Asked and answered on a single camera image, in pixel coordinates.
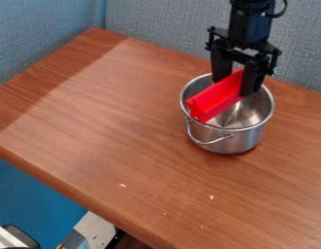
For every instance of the white grey object under table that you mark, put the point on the white grey object under table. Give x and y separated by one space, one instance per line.
92 233

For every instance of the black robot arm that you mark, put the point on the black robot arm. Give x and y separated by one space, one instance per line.
243 43

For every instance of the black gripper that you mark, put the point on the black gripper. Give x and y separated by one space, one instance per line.
242 43

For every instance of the black white object bottom left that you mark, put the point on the black white object bottom left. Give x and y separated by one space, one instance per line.
13 238

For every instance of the stainless steel pot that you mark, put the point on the stainless steel pot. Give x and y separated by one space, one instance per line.
234 131

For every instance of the red plastic block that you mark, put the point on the red plastic block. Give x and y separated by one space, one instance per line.
217 98

